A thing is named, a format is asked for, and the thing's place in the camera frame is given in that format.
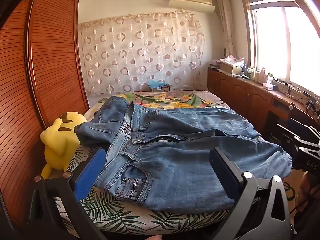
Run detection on wooden frame window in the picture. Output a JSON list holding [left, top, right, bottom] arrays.
[[240, 0, 320, 97]]

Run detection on bundled window curtain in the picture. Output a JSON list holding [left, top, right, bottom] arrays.
[[216, 0, 238, 57]]

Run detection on white plastic bag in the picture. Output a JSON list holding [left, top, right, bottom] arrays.
[[220, 54, 245, 64]]

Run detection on circle pattern sheer curtain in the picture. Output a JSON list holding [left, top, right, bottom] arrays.
[[79, 11, 208, 97]]

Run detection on cardboard box with blue bag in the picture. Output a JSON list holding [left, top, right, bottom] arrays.
[[149, 80, 173, 93]]

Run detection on small tripod camera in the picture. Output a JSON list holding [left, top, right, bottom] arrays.
[[306, 96, 317, 112]]

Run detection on open cardboard box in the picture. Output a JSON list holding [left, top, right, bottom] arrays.
[[220, 61, 243, 75]]

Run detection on yellow plush toy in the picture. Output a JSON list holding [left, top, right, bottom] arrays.
[[41, 111, 88, 179]]

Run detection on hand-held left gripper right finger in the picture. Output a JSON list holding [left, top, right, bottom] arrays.
[[209, 146, 298, 240]]

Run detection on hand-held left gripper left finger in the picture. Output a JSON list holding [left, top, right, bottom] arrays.
[[29, 147, 110, 240]]

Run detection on person's right hand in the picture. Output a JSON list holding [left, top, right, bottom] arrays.
[[301, 172, 313, 193]]

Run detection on blue denim pants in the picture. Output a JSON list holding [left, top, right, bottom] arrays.
[[75, 96, 293, 212]]

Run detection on wooden side cabinet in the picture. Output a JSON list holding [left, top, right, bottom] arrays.
[[207, 69, 320, 140]]

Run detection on floral blanket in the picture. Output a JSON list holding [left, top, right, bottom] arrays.
[[84, 90, 232, 112]]

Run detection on power strip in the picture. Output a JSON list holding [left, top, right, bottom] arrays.
[[274, 79, 300, 91]]

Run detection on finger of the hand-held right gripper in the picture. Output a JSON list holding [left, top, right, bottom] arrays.
[[275, 123, 309, 147], [297, 125, 320, 144]]

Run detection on black cable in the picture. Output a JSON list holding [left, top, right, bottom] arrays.
[[282, 181, 302, 204]]

